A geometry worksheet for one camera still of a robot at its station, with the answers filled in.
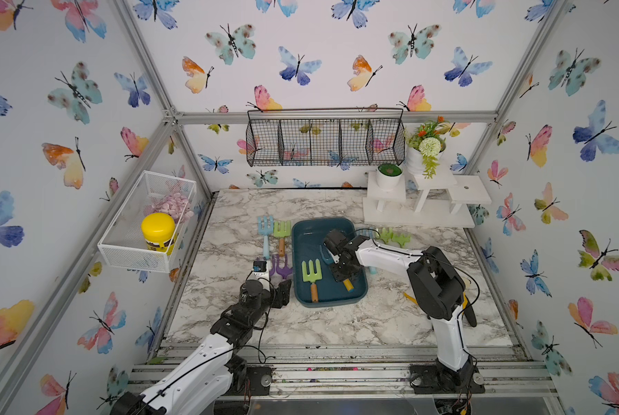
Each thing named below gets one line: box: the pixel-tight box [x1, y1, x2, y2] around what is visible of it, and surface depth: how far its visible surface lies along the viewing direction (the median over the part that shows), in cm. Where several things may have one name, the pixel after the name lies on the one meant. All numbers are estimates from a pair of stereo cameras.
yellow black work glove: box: [461, 291, 478, 327], surface depth 87 cm
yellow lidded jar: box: [140, 211, 177, 254], surface depth 65 cm
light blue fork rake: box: [257, 215, 275, 261], surface depth 110 cm
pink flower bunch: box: [143, 191, 195, 223], surface depth 71 cm
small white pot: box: [376, 163, 404, 192], surface depth 100 cm
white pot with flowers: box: [405, 115, 461, 179], surface depth 87 cm
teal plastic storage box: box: [292, 217, 369, 308], surface depth 94 cm
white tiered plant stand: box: [363, 170, 492, 229], surface depth 112 cm
